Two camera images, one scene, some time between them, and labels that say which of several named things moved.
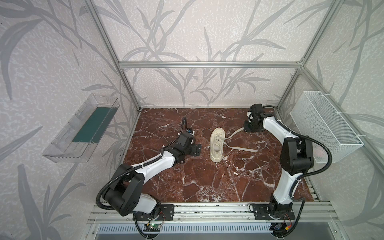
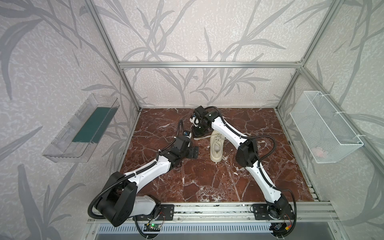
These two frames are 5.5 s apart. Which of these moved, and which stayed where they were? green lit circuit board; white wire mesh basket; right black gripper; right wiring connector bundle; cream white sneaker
Moved: right black gripper
Stayed: cream white sneaker; right wiring connector bundle; white wire mesh basket; green lit circuit board
